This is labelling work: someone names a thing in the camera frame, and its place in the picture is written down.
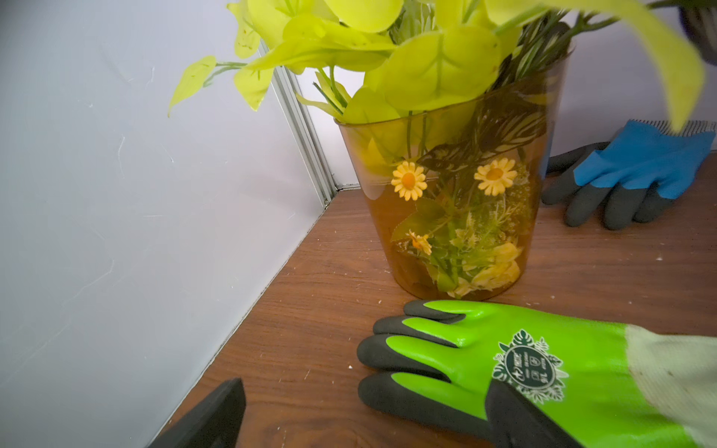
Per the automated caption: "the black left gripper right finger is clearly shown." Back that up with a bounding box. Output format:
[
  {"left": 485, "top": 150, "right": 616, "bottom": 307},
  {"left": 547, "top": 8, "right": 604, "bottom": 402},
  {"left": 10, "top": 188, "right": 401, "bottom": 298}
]
[{"left": 485, "top": 380, "right": 583, "bottom": 448}]

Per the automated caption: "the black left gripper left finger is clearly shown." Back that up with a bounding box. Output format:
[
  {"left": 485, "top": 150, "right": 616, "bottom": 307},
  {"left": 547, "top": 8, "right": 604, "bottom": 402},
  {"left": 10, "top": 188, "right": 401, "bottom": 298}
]
[{"left": 149, "top": 378, "right": 246, "bottom": 448}]

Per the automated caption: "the green and black work glove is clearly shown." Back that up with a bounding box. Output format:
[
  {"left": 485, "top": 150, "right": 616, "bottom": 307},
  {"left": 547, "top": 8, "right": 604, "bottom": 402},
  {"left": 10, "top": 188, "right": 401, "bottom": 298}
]
[{"left": 357, "top": 301, "right": 716, "bottom": 447}]

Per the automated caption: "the amber translucent plastic vase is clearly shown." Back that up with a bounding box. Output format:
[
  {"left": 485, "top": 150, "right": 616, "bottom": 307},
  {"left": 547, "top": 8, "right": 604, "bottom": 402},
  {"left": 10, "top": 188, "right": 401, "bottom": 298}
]
[{"left": 341, "top": 58, "right": 568, "bottom": 301}]

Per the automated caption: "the blue and grey work glove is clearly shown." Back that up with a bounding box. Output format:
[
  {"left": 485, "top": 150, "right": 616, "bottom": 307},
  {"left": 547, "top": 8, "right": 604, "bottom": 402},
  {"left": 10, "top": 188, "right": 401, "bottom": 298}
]
[{"left": 541, "top": 119, "right": 716, "bottom": 231}]

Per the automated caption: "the artificial green leafy plant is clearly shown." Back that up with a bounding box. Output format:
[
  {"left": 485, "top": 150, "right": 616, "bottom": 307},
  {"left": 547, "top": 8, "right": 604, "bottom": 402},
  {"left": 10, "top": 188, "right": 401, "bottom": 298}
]
[{"left": 166, "top": 0, "right": 717, "bottom": 298}]

